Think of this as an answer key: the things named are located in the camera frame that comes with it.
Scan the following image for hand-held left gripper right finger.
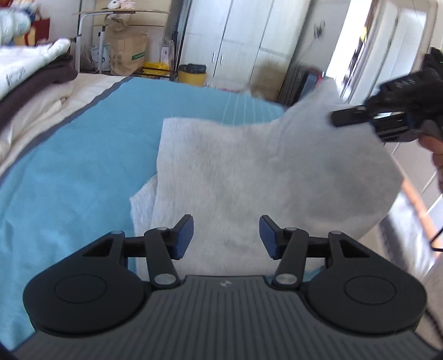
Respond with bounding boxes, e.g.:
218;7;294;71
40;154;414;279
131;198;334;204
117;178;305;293
259;214;372;289

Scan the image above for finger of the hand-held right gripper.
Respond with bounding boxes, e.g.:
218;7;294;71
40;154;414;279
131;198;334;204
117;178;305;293
331;105;377;127

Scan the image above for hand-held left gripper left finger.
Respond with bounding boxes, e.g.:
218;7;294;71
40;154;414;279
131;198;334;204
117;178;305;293
82;214;194;289

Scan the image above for white towel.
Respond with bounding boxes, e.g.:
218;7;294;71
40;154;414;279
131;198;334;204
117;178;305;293
130;79;404;277

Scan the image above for person's right hand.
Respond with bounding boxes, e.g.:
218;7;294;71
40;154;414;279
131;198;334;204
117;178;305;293
418;134;443;155

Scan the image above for dark suitcase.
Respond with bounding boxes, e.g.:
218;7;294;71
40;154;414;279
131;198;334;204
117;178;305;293
278;66;324;106

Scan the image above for blue and cream bed cover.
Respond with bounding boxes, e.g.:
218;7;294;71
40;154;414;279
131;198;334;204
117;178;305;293
0;74;443;351

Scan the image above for white wardrobe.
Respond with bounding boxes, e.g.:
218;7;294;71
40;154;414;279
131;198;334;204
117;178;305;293
179;0;313;102

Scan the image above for yellow trash bin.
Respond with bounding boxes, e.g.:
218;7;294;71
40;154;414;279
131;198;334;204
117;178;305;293
177;64;208;87

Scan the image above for yellow plastic bag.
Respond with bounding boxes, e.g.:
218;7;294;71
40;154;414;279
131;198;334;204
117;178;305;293
142;61;170;75

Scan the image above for brown paper bag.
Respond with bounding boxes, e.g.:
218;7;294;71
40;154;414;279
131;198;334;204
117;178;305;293
104;16;148;77

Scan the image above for white plastic bag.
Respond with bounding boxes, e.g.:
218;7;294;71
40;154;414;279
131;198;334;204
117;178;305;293
89;43;112;72

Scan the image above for dark folded garment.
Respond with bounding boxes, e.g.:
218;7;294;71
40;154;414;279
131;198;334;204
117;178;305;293
0;55;79;131

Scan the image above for white folded shirt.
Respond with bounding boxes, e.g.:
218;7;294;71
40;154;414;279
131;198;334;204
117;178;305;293
0;38;72;102

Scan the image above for side table with metal legs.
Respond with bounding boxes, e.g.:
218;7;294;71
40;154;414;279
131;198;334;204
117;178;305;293
72;8;171;75

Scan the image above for red bag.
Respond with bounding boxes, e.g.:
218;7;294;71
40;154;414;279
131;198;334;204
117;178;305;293
24;18;51;46

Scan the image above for light blue quilted blanket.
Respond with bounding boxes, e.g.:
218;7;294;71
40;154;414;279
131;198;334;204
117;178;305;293
0;6;32;46

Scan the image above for black cable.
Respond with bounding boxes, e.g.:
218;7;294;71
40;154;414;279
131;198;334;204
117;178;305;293
430;224;443;252

